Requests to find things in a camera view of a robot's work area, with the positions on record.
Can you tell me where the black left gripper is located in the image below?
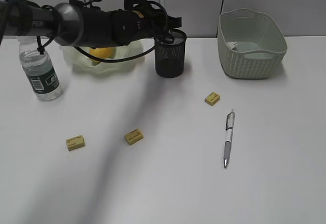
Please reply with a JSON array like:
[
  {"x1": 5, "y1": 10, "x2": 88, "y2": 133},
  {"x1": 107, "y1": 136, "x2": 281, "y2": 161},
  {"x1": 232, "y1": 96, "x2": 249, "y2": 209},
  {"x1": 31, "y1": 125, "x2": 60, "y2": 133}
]
[{"x1": 112, "y1": 5, "x2": 182, "y2": 46}]

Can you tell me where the yellow mango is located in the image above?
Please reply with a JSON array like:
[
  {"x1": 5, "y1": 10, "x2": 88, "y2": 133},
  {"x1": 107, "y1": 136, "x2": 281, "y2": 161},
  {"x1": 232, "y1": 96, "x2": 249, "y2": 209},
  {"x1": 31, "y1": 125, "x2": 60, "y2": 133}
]
[{"x1": 89, "y1": 47, "x2": 115, "y2": 59}]

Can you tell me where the clear water bottle green label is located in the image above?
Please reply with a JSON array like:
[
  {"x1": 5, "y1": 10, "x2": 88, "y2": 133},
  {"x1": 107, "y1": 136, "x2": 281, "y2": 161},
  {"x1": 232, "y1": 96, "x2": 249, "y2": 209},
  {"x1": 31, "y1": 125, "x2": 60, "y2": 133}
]
[{"x1": 17, "y1": 37, "x2": 63, "y2": 101}]

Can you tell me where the waste paper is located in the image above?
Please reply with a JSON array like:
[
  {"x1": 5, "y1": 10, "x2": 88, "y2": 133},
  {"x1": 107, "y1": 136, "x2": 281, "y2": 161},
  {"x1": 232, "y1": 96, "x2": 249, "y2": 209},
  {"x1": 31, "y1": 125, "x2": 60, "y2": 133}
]
[{"x1": 227, "y1": 42, "x2": 238, "y2": 51}]

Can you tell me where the yellow eraser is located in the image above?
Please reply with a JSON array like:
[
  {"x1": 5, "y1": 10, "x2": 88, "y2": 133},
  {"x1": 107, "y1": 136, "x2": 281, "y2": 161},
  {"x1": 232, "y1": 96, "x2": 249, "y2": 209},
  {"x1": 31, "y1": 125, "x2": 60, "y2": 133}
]
[
  {"x1": 66, "y1": 135, "x2": 86, "y2": 151},
  {"x1": 204, "y1": 92, "x2": 220, "y2": 106},
  {"x1": 124, "y1": 129, "x2": 144, "y2": 146}
]

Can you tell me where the grey grip ballpoint pen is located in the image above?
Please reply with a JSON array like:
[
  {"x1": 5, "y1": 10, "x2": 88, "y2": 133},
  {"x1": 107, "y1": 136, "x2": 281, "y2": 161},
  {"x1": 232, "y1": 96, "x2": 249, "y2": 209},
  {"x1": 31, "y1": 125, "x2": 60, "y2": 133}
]
[{"x1": 223, "y1": 109, "x2": 235, "y2": 169}]

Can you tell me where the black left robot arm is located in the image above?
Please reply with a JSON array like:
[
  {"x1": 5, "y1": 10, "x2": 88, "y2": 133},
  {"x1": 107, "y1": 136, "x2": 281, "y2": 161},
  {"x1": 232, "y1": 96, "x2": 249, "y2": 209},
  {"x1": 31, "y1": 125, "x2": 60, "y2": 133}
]
[{"x1": 1, "y1": 0, "x2": 182, "y2": 48}]

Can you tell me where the black mesh pen holder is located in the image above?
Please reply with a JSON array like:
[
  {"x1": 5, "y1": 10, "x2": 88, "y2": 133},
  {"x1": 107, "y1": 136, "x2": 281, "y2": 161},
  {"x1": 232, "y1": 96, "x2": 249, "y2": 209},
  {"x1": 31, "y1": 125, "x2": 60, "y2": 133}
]
[{"x1": 154, "y1": 29, "x2": 187, "y2": 78}]

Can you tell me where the pale green wavy glass plate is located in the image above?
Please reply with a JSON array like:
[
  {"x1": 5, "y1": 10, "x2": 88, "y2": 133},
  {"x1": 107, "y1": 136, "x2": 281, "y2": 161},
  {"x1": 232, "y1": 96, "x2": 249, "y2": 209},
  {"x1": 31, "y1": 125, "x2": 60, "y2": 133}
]
[{"x1": 59, "y1": 38, "x2": 145, "y2": 76}]

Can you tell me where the pale green woven basket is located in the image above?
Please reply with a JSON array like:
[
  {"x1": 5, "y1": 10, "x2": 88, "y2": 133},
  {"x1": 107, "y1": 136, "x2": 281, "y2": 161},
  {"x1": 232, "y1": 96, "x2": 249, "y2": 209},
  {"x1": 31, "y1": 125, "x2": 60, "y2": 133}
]
[{"x1": 218, "y1": 8, "x2": 287, "y2": 79}]

